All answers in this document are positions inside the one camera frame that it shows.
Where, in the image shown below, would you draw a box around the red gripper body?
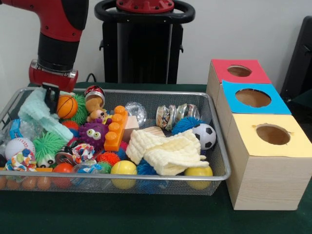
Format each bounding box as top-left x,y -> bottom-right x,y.
28,59 -> 79,93

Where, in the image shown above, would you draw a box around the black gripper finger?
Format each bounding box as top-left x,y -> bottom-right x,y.
43,85 -> 52,108
50,87 -> 60,114

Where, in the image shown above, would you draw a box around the mint green waffle cloth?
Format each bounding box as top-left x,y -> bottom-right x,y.
18,87 -> 74,142

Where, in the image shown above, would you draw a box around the cream waffle cloth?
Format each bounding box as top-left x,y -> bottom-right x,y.
125,129 -> 210,176

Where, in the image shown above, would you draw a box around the silver mesh bin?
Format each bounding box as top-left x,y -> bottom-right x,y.
0,87 -> 232,197

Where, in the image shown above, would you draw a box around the wooden box three holes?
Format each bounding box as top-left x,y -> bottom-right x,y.
206,58 -> 312,211

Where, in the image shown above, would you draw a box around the orange toy basketball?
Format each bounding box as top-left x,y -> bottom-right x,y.
56,95 -> 79,119

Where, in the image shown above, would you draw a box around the brown plush dog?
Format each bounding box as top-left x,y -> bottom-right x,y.
85,98 -> 108,123

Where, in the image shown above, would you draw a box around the purple spiky monster toy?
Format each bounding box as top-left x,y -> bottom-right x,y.
78,118 -> 113,152

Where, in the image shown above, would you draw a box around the white baseball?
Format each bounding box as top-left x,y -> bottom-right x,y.
4,137 -> 36,160

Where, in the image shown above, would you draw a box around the orange toy building block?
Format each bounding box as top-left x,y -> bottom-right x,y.
104,105 -> 129,152

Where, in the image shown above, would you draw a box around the yellow seamed ball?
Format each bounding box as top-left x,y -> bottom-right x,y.
110,160 -> 138,190

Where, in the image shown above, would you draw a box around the silver metal can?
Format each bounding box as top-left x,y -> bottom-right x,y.
156,104 -> 177,131

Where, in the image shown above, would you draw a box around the dark green table cloth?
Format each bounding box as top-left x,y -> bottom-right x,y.
0,82 -> 312,234
290,89 -> 312,104

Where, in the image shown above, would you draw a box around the black white soccer ball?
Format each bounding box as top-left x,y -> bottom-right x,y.
192,123 -> 217,150

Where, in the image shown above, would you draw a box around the plain yellow ball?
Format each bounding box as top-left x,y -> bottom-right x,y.
184,166 -> 214,191

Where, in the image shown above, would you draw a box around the black upright panel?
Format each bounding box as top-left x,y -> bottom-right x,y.
279,16 -> 312,99

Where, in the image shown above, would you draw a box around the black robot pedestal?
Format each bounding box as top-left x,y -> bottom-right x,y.
94,0 -> 195,85

